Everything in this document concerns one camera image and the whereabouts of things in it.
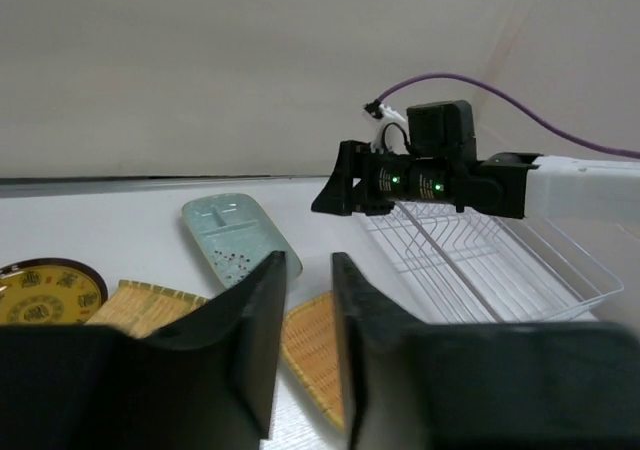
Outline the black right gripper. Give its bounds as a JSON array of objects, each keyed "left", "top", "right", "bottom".
[{"left": 310, "top": 140, "right": 504, "bottom": 217}]

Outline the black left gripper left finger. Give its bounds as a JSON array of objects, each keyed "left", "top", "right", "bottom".
[{"left": 1, "top": 251, "right": 287, "bottom": 449}]

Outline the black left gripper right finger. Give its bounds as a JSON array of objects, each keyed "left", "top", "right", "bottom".
[{"left": 331, "top": 253, "right": 639, "bottom": 449}]

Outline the green-rimmed bamboo tray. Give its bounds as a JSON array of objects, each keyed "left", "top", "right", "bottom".
[{"left": 87, "top": 280, "right": 209, "bottom": 338}]

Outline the light blue divided plate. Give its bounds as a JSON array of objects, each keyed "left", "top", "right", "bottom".
[{"left": 182, "top": 193, "right": 303, "bottom": 289}]

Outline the orange square woven tray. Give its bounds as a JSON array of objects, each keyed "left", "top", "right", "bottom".
[{"left": 281, "top": 292, "right": 344, "bottom": 431}]

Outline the yellow brown round plate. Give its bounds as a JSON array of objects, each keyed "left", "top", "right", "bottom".
[{"left": 1, "top": 258, "right": 109, "bottom": 325}]

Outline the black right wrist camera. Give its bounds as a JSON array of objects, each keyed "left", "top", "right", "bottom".
[{"left": 406, "top": 100, "right": 477, "bottom": 161}]

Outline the white wire dish rack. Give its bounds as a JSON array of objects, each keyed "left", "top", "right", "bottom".
[{"left": 360, "top": 204, "right": 624, "bottom": 323}]

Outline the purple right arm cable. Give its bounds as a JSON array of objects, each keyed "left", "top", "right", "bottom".
[{"left": 377, "top": 72, "right": 640, "bottom": 160}]

